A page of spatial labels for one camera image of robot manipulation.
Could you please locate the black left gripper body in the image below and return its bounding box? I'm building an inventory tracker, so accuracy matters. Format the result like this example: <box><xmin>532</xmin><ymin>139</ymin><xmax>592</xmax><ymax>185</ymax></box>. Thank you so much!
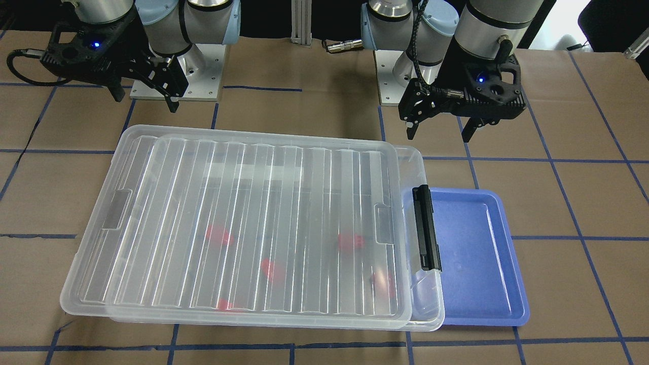
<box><xmin>436</xmin><ymin>39</ymin><xmax>525</xmax><ymax>120</ymax></box>

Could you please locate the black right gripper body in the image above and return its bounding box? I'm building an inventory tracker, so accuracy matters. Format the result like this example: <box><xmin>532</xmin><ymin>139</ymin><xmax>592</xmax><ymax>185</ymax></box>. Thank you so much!
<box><xmin>40</xmin><ymin>8</ymin><xmax>153</xmax><ymax>102</ymax></box>

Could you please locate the clear plastic box lid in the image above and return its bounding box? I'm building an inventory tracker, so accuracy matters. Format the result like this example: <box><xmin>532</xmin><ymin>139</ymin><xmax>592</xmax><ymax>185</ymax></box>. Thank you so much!
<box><xmin>60</xmin><ymin>125</ymin><xmax>413</xmax><ymax>330</ymax></box>

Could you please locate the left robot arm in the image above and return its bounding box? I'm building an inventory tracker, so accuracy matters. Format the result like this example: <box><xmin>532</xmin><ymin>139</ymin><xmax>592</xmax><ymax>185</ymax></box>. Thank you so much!
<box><xmin>361</xmin><ymin>1</ymin><xmax>543</xmax><ymax>142</ymax></box>

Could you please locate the red block upper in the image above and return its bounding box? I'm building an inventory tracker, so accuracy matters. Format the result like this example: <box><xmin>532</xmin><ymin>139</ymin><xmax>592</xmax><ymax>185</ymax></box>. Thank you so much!
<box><xmin>338</xmin><ymin>233</ymin><xmax>366</xmax><ymax>252</ymax></box>

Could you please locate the clear plastic storage box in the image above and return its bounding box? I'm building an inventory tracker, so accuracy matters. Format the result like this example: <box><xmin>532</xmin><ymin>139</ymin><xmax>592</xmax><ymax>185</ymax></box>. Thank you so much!
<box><xmin>106</xmin><ymin>143</ymin><xmax>444</xmax><ymax>330</ymax></box>

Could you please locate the blue plastic tray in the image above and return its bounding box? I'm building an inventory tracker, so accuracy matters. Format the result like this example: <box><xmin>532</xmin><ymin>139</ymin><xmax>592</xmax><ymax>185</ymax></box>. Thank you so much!
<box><xmin>404</xmin><ymin>188</ymin><xmax>529</xmax><ymax>331</ymax></box>

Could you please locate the red block lower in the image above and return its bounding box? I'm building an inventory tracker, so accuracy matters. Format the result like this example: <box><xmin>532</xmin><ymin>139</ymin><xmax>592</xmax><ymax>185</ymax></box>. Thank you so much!
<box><xmin>371</xmin><ymin>270</ymin><xmax>396</xmax><ymax>301</ymax></box>

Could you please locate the red block middle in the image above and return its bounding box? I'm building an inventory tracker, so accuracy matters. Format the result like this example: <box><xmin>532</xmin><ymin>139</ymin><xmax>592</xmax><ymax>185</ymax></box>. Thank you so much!
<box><xmin>260</xmin><ymin>258</ymin><xmax>286</xmax><ymax>283</ymax></box>

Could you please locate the red block bottom edge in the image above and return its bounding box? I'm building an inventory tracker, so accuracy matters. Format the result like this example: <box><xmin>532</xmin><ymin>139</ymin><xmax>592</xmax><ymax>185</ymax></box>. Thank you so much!
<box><xmin>215</xmin><ymin>299</ymin><xmax>244</xmax><ymax>312</ymax></box>

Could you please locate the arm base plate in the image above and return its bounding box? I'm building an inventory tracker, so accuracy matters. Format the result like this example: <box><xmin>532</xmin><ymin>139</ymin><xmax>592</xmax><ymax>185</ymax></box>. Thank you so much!
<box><xmin>130</xmin><ymin>44</ymin><xmax>228</xmax><ymax>102</ymax></box>
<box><xmin>374</xmin><ymin>50</ymin><xmax>417</xmax><ymax>106</ymax></box>

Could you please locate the metal cable connector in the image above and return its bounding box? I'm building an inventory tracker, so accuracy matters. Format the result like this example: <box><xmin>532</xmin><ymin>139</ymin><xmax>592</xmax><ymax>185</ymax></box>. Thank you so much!
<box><xmin>321</xmin><ymin>39</ymin><xmax>364</xmax><ymax>55</ymax></box>

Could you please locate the black box latch handle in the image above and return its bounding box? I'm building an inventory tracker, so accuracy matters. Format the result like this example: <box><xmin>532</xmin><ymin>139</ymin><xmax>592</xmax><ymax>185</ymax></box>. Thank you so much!
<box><xmin>412</xmin><ymin>184</ymin><xmax>442</xmax><ymax>272</ymax></box>

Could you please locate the aluminium frame post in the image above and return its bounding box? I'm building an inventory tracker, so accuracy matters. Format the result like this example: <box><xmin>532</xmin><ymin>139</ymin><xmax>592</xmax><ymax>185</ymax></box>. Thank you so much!
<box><xmin>290</xmin><ymin>0</ymin><xmax>312</xmax><ymax>48</ymax></box>

